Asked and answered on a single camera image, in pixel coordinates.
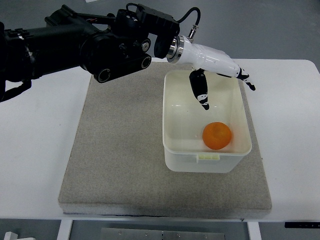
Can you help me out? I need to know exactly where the white block on floor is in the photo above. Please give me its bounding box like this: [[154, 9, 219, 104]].
[[3, 231, 18, 240]]

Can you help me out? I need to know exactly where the grey metal plate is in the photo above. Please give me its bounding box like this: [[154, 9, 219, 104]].
[[100, 228, 226, 240]]

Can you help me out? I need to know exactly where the white table frame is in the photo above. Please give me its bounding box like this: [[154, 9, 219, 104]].
[[56, 219, 262, 240]]

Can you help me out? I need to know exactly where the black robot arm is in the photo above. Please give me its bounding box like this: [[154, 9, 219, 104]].
[[0, 4, 181, 102]]

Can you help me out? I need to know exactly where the grey foam mat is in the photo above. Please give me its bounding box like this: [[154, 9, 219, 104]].
[[58, 62, 272, 219]]

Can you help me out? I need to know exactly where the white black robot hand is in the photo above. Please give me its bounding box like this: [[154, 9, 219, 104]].
[[175, 36, 256, 111]]

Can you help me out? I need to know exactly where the black table control panel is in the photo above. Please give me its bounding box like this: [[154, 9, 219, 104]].
[[284, 221, 320, 229]]

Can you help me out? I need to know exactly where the white plastic box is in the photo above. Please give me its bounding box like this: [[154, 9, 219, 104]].
[[162, 70, 252, 173]]

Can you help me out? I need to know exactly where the orange fruit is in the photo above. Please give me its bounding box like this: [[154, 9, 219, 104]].
[[202, 122, 232, 150]]

